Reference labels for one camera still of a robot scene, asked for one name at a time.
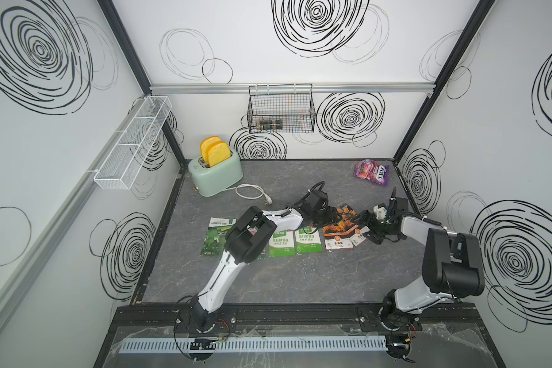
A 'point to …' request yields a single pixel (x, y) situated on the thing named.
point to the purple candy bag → (372, 170)
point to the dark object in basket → (277, 124)
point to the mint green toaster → (209, 180)
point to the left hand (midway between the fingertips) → (340, 220)
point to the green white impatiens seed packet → (281, 243)
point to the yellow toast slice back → (205, 145)
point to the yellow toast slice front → (218, 152)
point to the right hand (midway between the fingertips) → (361, 226)
